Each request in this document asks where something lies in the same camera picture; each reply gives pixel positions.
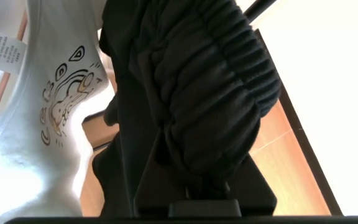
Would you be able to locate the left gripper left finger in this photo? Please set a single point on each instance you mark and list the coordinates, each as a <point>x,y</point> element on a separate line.
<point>157,189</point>

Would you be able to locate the white printed t-shirt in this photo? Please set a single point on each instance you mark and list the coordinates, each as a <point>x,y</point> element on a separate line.
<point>26,140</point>

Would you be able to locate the black garment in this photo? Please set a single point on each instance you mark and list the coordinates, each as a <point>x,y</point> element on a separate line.
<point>197,93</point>

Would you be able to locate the pink clothes hanger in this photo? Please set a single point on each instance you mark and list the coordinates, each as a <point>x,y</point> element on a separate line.
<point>2,87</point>

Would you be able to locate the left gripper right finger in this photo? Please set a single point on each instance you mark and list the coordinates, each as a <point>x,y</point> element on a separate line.
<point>253,193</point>

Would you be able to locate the black clothes rack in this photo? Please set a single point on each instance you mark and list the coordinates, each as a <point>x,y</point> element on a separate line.
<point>256,7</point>

